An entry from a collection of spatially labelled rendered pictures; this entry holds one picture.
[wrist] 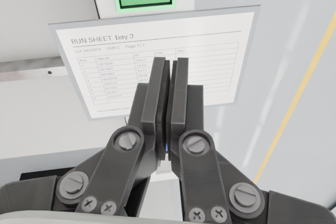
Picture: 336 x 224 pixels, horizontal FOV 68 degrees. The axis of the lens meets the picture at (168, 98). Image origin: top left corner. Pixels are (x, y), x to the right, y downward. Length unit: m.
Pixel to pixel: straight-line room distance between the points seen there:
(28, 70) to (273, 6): 1.28
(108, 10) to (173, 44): 0.07
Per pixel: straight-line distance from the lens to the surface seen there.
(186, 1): 0.26
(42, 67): 0.46
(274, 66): 1.79
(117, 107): 0.34
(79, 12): 0.42
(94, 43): 0.27
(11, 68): 0.49
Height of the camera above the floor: 1.19
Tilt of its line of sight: 43 degrees down
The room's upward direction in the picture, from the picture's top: 171 degrees clockwise
